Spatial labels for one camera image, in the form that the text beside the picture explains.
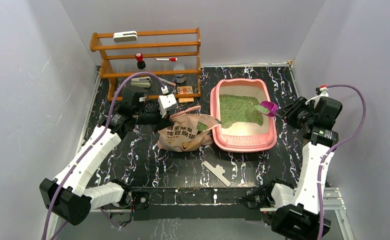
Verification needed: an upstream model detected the purple litter scoop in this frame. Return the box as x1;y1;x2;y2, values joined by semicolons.
258;101;279;117

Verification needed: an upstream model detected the cat litter bag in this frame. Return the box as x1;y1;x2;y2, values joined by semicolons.
157;105;221;153

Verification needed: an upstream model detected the orange wooden shelf rack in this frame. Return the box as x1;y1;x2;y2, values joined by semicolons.
89;28;201;101

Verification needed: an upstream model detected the pink cat litter box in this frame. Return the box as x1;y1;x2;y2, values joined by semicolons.
210;78;277;153

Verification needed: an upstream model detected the grey bag sealing clip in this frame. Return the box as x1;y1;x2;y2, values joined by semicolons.
202;160;231;187

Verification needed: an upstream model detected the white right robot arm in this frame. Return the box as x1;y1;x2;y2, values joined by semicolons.
241;96;343;240

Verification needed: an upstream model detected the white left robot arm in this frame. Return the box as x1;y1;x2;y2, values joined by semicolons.
39;87;177;226

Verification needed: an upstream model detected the grey stapler lower shelf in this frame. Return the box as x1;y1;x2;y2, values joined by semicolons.
130;76;151;88

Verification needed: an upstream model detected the orange snack packet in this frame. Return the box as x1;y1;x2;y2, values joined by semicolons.
177;86;194;104

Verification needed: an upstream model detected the white pen on shelf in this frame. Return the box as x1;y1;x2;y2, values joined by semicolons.
160;78;176;86

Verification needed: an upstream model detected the red black stamp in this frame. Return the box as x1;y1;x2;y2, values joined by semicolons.
135;52;146;70

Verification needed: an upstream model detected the small glass jar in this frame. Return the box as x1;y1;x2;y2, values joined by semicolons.
173;64;186;84

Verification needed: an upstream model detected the red white marker pen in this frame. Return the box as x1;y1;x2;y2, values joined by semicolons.
155;57;178;62

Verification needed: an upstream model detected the white stapler on top shelf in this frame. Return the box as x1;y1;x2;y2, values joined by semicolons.
113;30;138;43

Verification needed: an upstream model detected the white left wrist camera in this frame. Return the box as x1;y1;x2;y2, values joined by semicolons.
158;86;178;118

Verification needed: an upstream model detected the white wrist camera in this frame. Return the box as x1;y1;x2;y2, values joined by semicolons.
305;85;329;107
158;86;178;118

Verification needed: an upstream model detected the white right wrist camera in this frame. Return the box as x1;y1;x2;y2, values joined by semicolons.
305;85;329;107

